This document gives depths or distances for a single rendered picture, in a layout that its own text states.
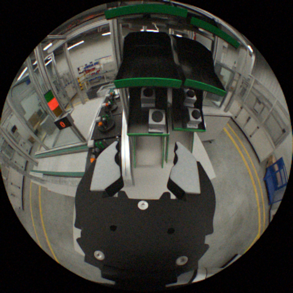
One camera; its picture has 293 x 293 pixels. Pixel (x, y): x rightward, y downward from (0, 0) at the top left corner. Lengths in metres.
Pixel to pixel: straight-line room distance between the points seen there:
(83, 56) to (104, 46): 2.31
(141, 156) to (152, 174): 0.18
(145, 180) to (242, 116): 3.89
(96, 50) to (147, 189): 11.16
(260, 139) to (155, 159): 3.82
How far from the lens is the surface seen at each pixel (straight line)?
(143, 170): 0.58
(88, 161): 0.60
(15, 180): 5.51
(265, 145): 3.98
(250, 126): 3.95
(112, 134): 0.63
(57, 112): 0.56
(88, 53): 11.27
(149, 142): 0.42
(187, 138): 0.48
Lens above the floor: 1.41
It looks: 56 degrees down
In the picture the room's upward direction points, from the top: 2 degrees counter-clockwise
